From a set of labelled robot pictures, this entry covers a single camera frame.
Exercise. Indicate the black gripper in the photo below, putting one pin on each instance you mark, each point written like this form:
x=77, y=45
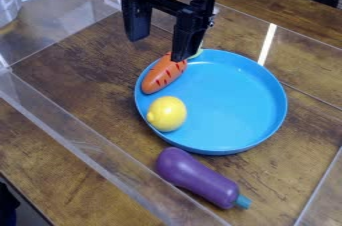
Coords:
x=189, y=29

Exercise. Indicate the yellow toy lemon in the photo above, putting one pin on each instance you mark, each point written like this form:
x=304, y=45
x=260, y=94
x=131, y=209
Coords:
x=168, y=113

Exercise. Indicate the blue round tray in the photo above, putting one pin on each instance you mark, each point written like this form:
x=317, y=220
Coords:
x=236, y=101

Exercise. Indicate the orange toy carrot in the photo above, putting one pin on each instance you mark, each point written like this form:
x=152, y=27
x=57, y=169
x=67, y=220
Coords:
x=164, y=73

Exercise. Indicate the purple toy eggplant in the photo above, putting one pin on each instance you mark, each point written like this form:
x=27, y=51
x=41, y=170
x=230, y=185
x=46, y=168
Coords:
x=182, y=170

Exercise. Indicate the clear acrylic enclosure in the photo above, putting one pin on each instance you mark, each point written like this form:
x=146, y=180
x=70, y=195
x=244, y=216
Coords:
x=77, y=149

